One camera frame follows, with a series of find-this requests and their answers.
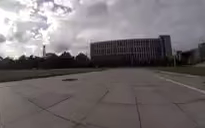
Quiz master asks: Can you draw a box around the row of dark trees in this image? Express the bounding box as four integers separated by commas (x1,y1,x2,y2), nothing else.
0,51,93,71

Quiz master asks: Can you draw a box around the grey paved slab plaza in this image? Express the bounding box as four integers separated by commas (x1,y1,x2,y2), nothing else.
0,67,205,128

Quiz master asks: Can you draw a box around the tall chimney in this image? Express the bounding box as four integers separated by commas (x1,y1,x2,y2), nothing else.
42,44,47,58

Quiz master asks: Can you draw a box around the grass strip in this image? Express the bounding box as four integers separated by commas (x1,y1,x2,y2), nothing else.
153,65,205,78

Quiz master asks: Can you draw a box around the large grey office building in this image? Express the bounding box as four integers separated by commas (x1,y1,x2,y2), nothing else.
89,34,174,67

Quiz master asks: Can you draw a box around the manhole cover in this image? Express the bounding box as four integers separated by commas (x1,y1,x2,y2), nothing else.
61,77,80,82

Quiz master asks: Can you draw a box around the low dark building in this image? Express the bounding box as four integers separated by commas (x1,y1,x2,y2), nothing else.
180,42,205,66

